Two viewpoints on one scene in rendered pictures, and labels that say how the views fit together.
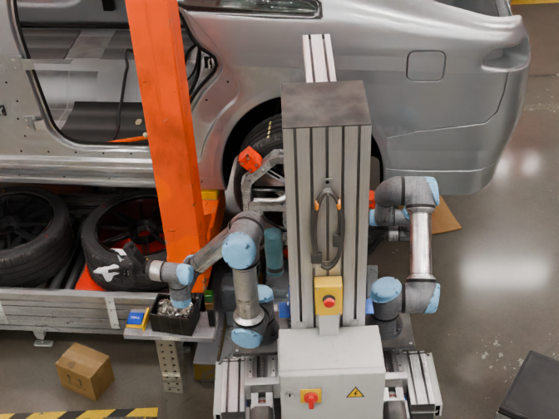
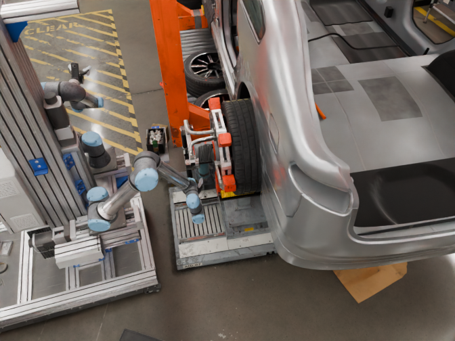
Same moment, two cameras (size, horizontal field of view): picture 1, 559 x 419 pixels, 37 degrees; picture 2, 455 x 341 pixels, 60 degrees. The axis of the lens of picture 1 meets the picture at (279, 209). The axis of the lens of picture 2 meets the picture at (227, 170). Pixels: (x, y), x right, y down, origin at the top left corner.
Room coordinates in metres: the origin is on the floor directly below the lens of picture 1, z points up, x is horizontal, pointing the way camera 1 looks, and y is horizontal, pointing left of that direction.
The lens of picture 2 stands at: (2.62, -2.01, 2.79)
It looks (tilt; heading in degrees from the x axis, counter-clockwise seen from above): 47 degrees down; 74
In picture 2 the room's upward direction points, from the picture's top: 1 degrees counter-clockwise
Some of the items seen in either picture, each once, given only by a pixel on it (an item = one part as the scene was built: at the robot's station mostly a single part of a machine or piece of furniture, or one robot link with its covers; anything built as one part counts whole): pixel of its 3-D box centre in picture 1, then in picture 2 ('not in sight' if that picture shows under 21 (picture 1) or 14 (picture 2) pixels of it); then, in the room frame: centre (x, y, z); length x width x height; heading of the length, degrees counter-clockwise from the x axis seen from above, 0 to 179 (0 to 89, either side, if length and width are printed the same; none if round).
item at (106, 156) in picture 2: (260, 322); (97, 155); (2.32, 0.10, 0.87); 0.15 x 0.15 x 0.10
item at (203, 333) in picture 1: (171, 325); (157, 145); (2.75, 0.54, 0.44); 0.43 x 0.17 x 0.03; 83
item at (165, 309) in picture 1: (175, 313); (156, 140); (2.75, 0.51, 0.51); 0.20 x 0.14 x 0.13; 76
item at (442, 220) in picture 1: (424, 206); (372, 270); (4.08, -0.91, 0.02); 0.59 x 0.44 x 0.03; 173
